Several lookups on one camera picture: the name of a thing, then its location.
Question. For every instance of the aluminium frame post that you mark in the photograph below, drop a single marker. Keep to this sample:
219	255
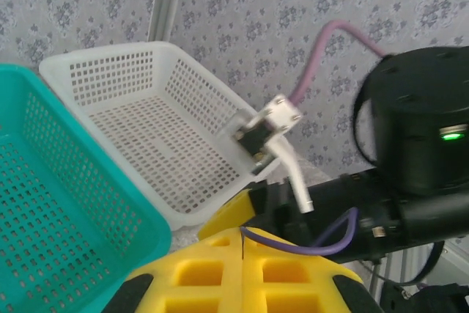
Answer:
165	1

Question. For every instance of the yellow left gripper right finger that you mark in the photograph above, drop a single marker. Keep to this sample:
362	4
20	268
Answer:
286	283

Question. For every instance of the white angled plug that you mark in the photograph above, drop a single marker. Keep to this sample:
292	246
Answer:
297	177

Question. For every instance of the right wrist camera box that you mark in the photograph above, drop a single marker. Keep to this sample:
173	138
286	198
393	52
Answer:
282	113

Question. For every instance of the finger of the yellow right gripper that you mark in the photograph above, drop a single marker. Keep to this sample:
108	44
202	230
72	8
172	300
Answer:
229	217

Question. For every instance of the teal plastic basket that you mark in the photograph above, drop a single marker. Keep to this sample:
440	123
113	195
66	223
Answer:
66	199

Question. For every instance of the white plastic basket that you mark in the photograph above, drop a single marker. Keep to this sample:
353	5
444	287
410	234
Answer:
154	133

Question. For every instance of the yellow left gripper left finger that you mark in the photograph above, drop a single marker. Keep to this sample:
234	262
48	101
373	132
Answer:
198	283

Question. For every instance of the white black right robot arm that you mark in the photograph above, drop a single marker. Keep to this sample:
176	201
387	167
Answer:
436	300

